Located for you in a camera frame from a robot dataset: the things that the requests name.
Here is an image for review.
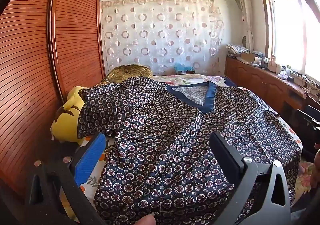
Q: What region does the yellow plush toy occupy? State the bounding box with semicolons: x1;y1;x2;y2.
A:
50;86;87;145

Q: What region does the person's left hand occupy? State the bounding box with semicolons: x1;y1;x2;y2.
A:
141;213;157;225

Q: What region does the orange fruit print bed sheet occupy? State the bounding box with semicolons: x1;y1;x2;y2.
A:
64;113;303;218

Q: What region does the navy circle-patterned pajama top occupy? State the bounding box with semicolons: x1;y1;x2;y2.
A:
77;77;302;225

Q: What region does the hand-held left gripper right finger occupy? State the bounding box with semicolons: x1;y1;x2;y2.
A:
209;131;292;225

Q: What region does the wooden slatted wardrobe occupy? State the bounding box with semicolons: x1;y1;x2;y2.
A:
0;0;105;202

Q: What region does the floral blanket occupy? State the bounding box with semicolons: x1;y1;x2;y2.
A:
152;74;227;86

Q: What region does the stack of folded cloths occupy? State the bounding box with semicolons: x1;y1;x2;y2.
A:
226;43;250;56

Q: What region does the blue box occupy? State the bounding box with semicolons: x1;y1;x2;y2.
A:
174;62;194;74

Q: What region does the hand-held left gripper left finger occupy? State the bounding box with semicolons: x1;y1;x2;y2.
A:
25;132;107;225

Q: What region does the wooden framed window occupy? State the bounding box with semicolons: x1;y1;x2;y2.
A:
259;0;320;86

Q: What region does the cardboard box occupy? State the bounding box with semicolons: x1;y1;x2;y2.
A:
239;52;263;66

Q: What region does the gold patterned pillow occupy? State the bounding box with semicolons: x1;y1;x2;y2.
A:
100;64;153;86

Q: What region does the navy mattress cover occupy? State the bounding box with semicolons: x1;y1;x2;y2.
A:
222;76;237;88

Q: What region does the long low wooden cabinet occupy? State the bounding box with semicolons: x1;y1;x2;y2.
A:
225;56;320;125

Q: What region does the person's right hand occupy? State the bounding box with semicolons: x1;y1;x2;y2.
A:
310;142;320;188

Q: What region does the beige tied window curtain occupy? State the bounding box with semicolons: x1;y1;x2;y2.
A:
235;0;255;53

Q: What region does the circle-patterned sheer curtain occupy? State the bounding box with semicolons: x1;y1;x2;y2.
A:
100;0;225;76

